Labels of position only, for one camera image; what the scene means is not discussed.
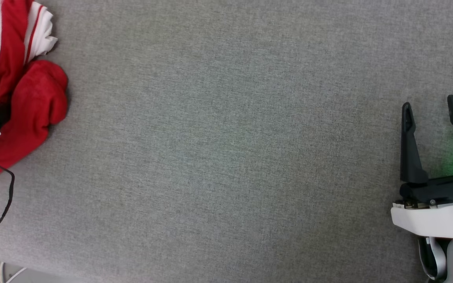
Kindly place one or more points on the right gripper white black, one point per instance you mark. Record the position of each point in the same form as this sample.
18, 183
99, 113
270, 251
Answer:
435, 218

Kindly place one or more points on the red garment with white stripes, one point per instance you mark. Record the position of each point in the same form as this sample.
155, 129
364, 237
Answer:
34, 98

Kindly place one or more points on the grey fabric sofa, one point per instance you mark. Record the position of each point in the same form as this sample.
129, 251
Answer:
226, 141

